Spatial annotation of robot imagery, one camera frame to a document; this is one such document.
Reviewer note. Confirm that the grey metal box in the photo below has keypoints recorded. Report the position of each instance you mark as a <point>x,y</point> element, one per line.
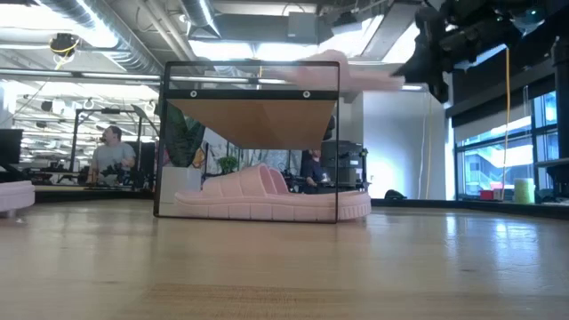
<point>302,24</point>

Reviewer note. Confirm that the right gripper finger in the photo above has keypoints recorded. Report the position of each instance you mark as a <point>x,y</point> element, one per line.
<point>418,73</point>

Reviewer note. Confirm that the small green plant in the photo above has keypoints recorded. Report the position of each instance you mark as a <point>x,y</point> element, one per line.
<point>228,164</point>

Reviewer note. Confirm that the light green roll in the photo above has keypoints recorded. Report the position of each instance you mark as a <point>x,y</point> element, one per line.
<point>524,191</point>

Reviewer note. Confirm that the black stacked cases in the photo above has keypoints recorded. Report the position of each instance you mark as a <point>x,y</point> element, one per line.
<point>342,160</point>

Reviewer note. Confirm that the snake plant in white pot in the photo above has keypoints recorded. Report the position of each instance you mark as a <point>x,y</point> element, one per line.
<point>180,182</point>

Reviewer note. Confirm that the silver ventilation duct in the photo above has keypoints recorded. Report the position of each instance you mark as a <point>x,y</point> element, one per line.
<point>111,40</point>
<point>202,15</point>

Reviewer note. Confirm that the black aluminium table frame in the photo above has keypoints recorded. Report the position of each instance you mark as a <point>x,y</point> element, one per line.
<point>444,205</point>

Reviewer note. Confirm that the black dome object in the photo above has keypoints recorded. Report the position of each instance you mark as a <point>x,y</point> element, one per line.
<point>395,195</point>

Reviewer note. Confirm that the red box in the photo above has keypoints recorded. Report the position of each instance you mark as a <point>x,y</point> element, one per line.
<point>486,195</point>

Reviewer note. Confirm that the black screen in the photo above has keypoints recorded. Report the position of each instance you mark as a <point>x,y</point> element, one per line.
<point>11,146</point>

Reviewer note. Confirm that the wooden shelf with black frame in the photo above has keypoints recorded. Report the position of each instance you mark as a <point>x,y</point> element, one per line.
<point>253,120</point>

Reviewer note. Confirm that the person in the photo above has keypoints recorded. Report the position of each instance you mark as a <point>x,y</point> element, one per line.
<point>313,171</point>
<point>111,155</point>

